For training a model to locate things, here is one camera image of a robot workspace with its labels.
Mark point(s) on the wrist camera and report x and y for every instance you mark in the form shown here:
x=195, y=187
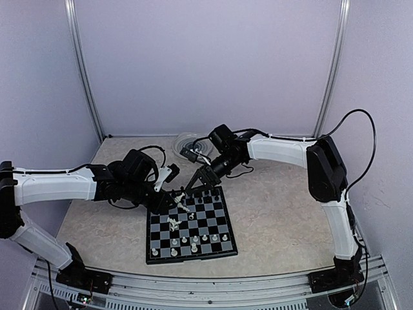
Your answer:
x=195, y=156
x=165, y=175

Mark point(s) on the aluminium frame post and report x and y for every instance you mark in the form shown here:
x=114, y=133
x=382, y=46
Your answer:
x=333, y=68
x=70, y=8

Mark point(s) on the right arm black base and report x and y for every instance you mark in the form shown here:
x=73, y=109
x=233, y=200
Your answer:
x=344, y=273

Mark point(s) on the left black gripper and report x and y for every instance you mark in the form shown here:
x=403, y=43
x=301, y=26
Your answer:
x=160, y=206

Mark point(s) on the black white chess board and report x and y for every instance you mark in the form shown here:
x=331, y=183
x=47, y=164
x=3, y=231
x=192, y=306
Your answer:
x=211, y=217

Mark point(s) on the front aluminium rail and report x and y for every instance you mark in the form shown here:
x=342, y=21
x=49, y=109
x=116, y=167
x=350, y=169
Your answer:
x=138, y=291

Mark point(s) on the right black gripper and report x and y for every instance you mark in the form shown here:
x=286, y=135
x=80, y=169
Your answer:
x=214, y=180

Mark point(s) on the left aluminium frame post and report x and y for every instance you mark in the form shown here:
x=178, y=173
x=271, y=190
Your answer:
x=70, y=8

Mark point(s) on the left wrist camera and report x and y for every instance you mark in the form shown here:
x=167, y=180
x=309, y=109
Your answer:
x=165, y=175

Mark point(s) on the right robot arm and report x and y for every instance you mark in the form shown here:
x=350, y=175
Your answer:
x=326, y=174

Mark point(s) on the right aluminium frame post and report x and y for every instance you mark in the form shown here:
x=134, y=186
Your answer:
x=333, y=68

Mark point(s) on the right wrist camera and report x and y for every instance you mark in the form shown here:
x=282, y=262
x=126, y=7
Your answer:
x=195, y=156

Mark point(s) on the white bishop piece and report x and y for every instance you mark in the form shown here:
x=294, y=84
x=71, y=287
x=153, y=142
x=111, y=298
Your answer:
x=174, y=224

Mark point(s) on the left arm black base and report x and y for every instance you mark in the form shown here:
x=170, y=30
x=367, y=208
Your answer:
x=78, y=276

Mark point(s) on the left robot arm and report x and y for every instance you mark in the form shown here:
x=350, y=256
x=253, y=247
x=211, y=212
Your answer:
x=137, y=179

